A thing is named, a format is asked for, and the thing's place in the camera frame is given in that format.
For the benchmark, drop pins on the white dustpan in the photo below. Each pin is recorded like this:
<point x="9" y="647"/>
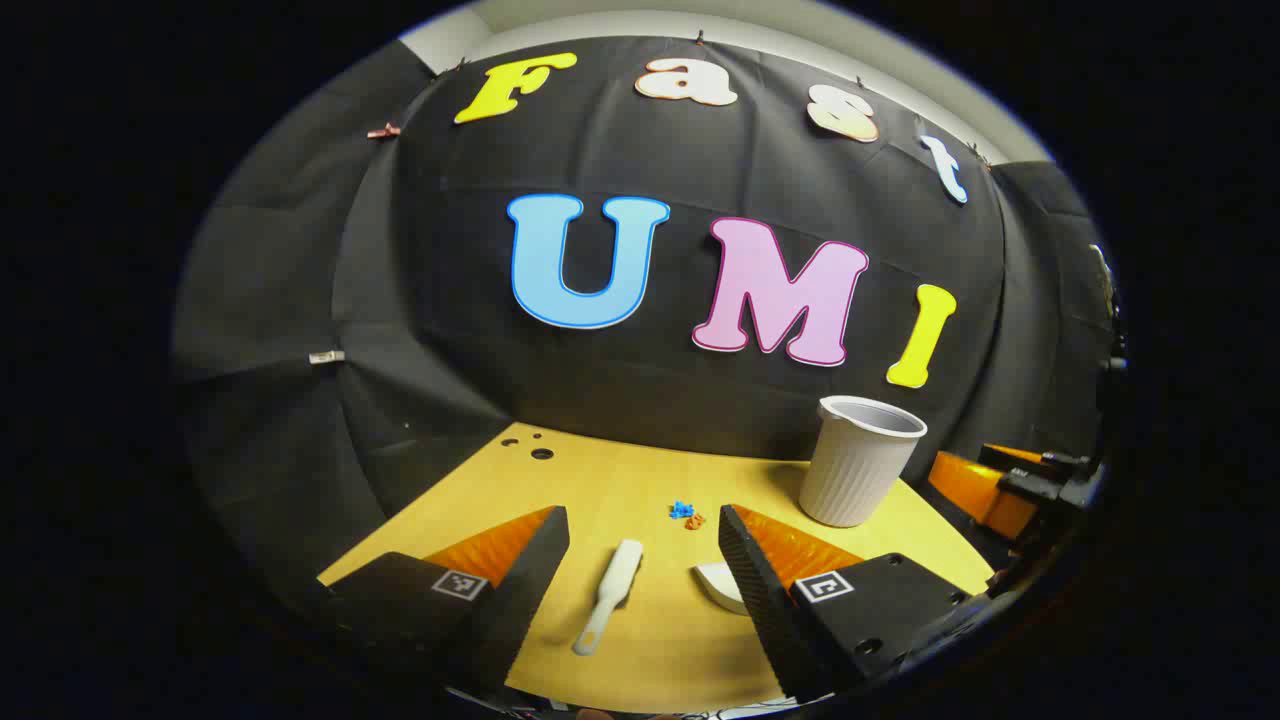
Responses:
<point x="722" y="585"/>

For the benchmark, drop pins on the silver cloth clip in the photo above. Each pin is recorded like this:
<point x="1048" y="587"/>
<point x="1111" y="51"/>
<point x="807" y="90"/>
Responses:
<point x="325" y="357"/>

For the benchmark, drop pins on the blue paper scrap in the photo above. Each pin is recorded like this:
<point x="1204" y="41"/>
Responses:
<point x="681" y="509"/>

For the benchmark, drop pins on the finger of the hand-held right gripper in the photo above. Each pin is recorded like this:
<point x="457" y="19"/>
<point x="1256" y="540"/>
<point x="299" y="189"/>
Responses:
<point x="1020" y="456"/>
<point x="975" y="490"/>

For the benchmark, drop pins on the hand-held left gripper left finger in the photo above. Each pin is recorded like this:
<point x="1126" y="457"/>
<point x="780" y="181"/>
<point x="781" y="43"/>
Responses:
<point x="535" y="570"/>

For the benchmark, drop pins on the wooden desktop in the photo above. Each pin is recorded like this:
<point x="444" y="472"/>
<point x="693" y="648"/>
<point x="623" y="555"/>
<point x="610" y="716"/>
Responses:
<point x="640" y="490"/>

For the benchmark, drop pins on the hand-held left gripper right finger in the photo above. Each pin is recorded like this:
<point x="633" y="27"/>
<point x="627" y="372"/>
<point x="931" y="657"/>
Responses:
<point x="760" y="590"/>

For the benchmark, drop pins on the copper cloth clip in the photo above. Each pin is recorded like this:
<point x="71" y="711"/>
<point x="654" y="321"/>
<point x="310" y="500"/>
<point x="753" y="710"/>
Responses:
<point x="383" y="130"/>

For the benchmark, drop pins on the black backdrop cloth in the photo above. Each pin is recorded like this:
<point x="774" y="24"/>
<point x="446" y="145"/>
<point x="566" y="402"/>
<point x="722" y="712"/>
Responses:
<point x="450" y="300"/>

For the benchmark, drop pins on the white ribbed garbage bin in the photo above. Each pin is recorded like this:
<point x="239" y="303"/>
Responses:
<point x="855" y="470"/>

